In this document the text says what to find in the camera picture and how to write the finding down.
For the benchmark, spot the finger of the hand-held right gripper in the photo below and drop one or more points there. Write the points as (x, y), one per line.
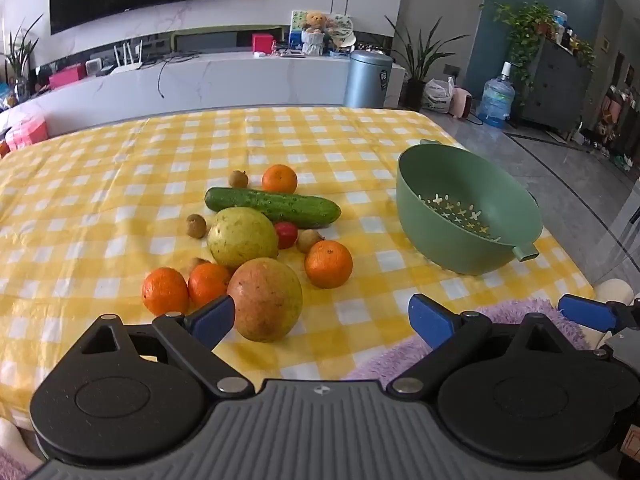
(587, 311)

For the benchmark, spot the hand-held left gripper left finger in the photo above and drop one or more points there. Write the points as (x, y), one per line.
(215, 317)

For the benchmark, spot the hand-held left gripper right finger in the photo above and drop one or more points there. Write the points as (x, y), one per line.
(430, 320)

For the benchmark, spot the orange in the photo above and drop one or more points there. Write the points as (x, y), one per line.
(165, 291)
(328, 264)
(280, 179)
(206, 282)

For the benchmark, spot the red-green mango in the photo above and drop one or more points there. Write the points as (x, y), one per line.
(265, 300)

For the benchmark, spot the yellow-green pear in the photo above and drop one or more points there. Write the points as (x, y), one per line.
(240, 240)

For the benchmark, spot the green colander bowl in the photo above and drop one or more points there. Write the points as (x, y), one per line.
(480, 255)

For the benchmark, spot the brown longan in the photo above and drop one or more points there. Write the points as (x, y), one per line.
(239, 178)
(198, 262)
(307, 241)
(196, 225)

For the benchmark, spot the red cherry tomato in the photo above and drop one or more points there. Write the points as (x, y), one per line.
(287, 235)

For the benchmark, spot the green cucumber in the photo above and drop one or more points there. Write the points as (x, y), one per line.
(280, 207)

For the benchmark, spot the yellow checkered tablecloth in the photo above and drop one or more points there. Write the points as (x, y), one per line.
(125, 170)

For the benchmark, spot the cluttered shoe shelf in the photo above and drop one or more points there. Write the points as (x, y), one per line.
(617, 110)

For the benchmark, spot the pink heater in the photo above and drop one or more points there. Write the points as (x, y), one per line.
(462, 102)

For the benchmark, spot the white plastic bag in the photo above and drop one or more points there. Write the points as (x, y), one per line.
(438, 95)

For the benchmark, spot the tall plant in black pot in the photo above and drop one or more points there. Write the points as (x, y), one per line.
(414, 95)

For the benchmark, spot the grey cabinet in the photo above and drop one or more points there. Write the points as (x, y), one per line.
(555, 85)

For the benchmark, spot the blue water bottle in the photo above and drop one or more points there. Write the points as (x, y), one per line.
(497, 95)

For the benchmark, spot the white television console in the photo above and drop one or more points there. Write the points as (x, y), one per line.
(225, 80)

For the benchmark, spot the blue-grey trash can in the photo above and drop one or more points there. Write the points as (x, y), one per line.
(367, 77)

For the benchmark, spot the stack of pink packets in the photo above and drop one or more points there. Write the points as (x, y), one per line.
(27, 130)

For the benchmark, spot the white router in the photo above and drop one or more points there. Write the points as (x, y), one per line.
(127, 60)

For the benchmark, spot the small white device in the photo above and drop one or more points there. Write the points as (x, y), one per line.
(94, 66)

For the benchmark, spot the red box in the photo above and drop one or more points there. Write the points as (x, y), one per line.
(262, 42)

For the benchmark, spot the pink box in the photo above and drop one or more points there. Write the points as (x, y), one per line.
(67, 77)

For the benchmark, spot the trailing ivy plant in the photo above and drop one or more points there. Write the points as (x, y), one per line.
(525, 25)

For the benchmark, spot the printed gift box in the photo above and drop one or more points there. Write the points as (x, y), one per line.
(342, 27)

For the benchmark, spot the brown teddy bear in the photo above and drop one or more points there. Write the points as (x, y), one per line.
(315, 27)

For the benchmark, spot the thin-leaved potted plant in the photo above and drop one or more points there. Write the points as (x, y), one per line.
(20, 65)

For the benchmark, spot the cream chair post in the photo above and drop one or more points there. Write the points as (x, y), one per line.
(10, 440)
(612, 291)

